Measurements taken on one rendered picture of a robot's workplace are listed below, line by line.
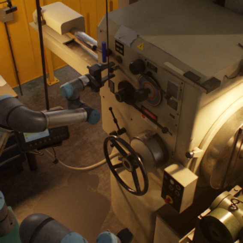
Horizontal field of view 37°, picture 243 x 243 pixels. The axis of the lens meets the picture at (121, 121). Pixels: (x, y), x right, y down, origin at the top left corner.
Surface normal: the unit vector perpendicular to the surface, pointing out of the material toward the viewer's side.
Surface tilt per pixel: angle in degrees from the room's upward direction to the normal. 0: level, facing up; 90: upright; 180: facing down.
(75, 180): 0
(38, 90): 0
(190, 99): 90
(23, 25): 90
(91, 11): 90
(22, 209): 0
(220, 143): 51
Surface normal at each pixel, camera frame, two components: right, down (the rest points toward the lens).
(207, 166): -0.77, 0.36
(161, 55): -0.54, -0.22
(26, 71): 0.63, 0.52
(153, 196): 0.00, -0.73
